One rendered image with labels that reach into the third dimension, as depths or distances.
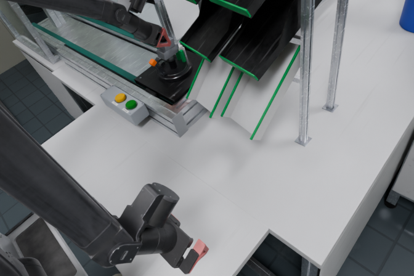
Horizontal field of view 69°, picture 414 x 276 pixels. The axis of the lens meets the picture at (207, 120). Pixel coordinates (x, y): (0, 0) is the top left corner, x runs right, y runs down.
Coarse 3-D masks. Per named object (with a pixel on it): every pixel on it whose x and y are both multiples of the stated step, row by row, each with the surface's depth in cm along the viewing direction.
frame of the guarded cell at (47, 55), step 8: (16, 8) 140; (0, 16) 178; (24, 16) 144; (8, 24) 183; (24, 24) 145; (40, 24) 196; (32, 32) 149; (40, 40) 153; (32, 48) 174; (40, 48) 157; (48, 48) 157; (48, 56) 159; (56, 56) 162
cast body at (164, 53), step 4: (168, 36) 108; (164, 40) 105; (172, 40) 106; (172, 44) 107; (176, 44) 111; (160, 48) 108; (164, 48) 106; (168, 48) 106; (172, 48) 108; (176, 48) 109; (160, 52) 107; (164, 52) 106; (168, 52) 107; (172, 52) 109; (176, 52) 110; (160, 56) 109; (164, 56) 107; (168, 56) 108
